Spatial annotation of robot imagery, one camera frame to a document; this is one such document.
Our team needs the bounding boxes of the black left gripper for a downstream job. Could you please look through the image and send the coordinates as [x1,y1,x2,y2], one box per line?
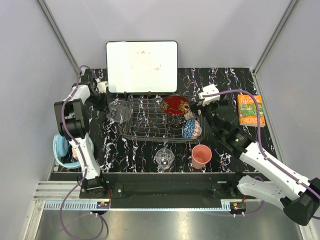
[86,91,110,113]

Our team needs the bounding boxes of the clear glass plate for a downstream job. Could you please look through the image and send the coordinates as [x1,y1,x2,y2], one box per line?
[106,99,133,123]

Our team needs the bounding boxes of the blue triangle pattern bowl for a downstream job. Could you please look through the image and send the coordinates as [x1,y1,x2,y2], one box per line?
[182,118,202,139]

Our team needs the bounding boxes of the brown patterned bowl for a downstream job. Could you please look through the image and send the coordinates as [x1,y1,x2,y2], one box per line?
[184,111,194,121]

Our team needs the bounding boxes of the pink plastic cup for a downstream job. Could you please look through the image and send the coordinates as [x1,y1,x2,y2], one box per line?
[191,144,212,169]

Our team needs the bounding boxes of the red floral bowl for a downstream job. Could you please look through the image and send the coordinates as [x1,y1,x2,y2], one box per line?
[160,95,190,116]

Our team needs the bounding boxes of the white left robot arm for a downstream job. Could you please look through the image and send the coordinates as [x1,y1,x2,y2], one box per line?
[53,74,108,198]

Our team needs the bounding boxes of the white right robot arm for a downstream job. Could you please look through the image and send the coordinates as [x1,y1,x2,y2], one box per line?
[189,100,320,226]

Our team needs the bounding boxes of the orange treehouse book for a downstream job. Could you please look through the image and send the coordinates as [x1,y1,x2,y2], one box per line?
[237,94,266,128]

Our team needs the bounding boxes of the white dry-erase board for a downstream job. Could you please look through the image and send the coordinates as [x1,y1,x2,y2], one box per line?
[106,40,178,93]

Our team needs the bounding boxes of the pink cube block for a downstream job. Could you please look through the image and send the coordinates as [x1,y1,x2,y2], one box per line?
[71,147,78,160]

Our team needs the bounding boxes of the light blue headphones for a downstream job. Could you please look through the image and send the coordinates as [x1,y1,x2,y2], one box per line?
[52,133,97,169]

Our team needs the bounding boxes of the clear drinking glass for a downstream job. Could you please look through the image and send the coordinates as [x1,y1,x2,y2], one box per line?
[154,148,175,173]

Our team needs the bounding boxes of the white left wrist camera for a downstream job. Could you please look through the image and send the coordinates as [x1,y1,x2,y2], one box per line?
[96,79,109,94]

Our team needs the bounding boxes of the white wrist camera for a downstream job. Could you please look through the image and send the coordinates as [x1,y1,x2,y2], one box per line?
[96,79,109,94]
[198,84,220,107]

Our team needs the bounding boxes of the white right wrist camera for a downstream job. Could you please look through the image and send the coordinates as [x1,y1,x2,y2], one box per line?
[198,84,220,107]

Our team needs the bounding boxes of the metal wire dish rack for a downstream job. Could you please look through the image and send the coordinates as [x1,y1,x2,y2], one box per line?
[120,93,205,144]

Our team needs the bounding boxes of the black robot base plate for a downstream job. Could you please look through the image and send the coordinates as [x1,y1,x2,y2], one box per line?
[49,171,258,210]

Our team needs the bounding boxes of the purple floor cable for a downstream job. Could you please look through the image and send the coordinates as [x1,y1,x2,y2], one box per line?
[60,209,108,240]

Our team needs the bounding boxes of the grey cable duct rail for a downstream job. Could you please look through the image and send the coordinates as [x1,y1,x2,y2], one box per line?
[44,200,247,212]

